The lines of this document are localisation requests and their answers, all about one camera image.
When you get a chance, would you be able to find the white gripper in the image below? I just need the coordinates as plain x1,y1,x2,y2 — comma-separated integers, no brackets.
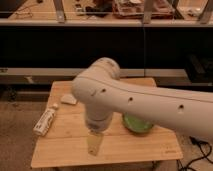
85,118,112,156

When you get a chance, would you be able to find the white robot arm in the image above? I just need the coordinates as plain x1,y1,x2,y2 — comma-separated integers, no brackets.
72,57,213,141

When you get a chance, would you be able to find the green ceramic bowl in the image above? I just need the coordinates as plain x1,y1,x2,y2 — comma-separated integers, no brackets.
122,114,153,134

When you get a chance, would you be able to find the white sponge block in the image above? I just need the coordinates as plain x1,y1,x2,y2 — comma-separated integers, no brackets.
61,94,77,105

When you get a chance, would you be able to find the white plastic bottle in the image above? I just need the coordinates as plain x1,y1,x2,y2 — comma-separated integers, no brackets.
33,103,59,136

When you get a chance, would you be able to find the wooden shelf with clutter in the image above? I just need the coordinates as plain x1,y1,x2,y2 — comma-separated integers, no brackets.
0,0,213,27

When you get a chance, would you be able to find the black floor cable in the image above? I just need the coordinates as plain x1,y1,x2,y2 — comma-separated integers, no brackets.
175,135,213,171

